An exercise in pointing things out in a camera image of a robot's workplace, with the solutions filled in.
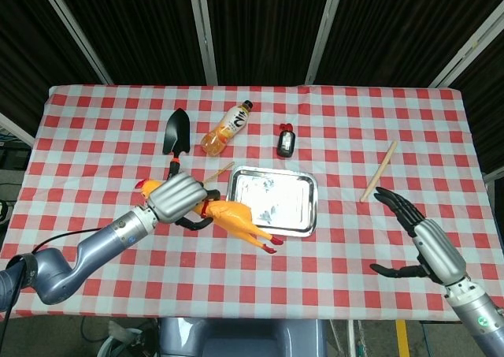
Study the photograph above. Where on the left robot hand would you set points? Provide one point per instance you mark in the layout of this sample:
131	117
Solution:
177	199

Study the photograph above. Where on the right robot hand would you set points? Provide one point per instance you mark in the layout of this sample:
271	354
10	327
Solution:
439	250

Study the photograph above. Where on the orange rubber toy chicken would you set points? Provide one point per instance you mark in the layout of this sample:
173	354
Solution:
232	215

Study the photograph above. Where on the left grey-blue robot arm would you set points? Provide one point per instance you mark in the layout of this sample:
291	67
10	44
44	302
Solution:
98	240

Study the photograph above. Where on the rectangular metal tray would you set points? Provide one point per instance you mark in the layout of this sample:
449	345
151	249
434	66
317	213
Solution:
283	199

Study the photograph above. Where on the black garden trowel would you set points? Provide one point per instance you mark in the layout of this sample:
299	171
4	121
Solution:
177	132

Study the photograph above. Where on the orange drink plastic bottle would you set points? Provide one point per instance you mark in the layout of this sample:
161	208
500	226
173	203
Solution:
224	132

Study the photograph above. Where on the thin wooden rolling pin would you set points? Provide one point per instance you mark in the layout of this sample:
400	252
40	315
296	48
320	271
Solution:
379	172

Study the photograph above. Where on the small black red-capped bottle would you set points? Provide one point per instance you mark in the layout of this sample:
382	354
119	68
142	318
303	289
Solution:
285	144

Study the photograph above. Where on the red white checkered tablecloth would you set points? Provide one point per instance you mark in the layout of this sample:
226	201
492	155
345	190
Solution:
315	278

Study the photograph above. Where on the white crumpled bag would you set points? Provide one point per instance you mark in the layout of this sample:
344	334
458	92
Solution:
120	331

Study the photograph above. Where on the grey-blue robot torso base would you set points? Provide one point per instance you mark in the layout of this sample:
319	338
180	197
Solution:
236	337

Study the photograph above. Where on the black equipment box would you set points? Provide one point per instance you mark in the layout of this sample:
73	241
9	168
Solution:
12	156

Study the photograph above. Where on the dark brown curtain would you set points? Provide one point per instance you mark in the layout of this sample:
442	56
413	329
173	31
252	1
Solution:
267	26

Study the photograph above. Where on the white metal frame post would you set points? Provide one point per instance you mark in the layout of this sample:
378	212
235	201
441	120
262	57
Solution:
17	130
472	45
327	30
495	177
73	30
202	30

